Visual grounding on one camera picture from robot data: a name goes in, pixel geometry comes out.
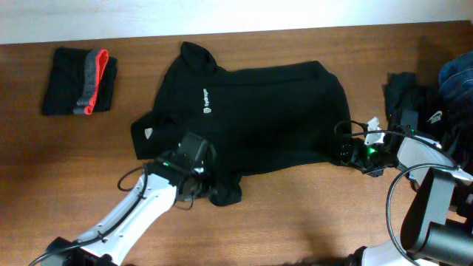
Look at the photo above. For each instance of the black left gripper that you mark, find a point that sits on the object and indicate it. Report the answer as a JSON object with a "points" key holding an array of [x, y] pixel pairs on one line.
{"points": [[210, 171]]}

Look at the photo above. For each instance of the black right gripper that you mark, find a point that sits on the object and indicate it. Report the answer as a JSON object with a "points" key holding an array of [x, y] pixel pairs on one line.
{"points": [[354, 149]]}

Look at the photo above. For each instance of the black t-shirt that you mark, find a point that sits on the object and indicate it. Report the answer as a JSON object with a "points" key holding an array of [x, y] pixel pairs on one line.
{"points": [[258, 120]]}

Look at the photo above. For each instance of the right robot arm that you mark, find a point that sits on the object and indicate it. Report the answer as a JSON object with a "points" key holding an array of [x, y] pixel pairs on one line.
{"points": [[437, 228]]}

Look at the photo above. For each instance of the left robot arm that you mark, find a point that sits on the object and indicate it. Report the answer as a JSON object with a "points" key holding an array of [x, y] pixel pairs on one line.
{"points": [[109, 241]]}

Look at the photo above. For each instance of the black clothes pile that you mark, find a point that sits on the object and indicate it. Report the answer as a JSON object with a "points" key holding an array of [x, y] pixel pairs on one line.
{"points": [[452, 129]]}

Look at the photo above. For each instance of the blue denim garment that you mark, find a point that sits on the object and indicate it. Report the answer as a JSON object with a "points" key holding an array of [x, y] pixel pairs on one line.
{"points": [[455, 79]]}

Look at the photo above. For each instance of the folded black garment red band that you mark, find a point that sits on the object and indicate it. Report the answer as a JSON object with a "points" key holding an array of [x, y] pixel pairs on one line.
{"points": [[81, 82]]}

